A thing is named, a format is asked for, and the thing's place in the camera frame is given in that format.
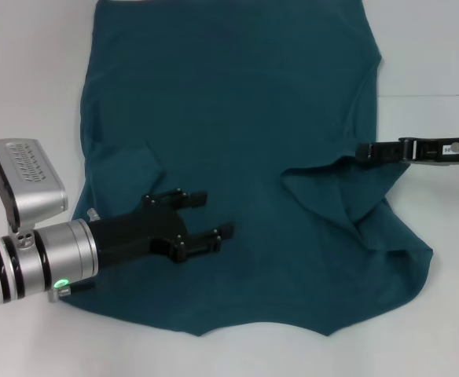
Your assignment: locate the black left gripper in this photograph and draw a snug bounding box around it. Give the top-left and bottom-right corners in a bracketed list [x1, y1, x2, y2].
[89, 188, 235, 271]

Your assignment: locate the teal blue t-shirt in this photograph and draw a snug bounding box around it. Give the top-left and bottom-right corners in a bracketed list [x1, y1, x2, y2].
[58, 0, 435, 338]

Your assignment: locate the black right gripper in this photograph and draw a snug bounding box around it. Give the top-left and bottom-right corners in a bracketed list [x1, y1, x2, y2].
[355, 136, 459, 167]

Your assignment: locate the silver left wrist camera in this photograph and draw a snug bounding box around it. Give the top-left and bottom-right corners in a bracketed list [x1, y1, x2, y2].
[0, 137, 69, 236]

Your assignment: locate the left arm cable with plug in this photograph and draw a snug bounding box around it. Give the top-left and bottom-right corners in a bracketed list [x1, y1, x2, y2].
[48, 281, 96, 304]

